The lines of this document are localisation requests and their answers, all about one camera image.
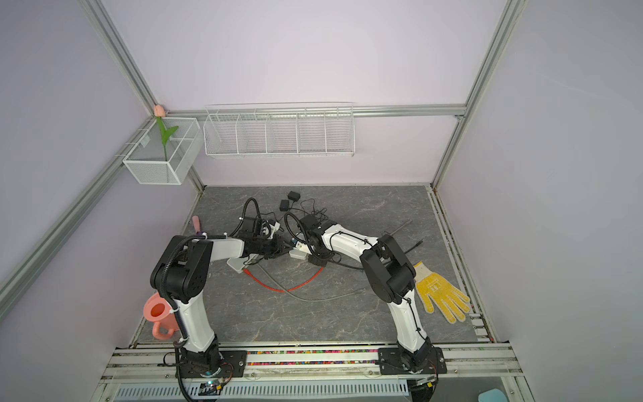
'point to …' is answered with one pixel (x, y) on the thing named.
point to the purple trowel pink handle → (197, 224)
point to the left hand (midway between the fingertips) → (294, 249)
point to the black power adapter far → (294, 195)
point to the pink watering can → (156, 310)
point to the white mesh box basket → (146, 160)
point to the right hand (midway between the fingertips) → (322, 254)
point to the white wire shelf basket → (280, 130)
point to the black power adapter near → (284, 205)
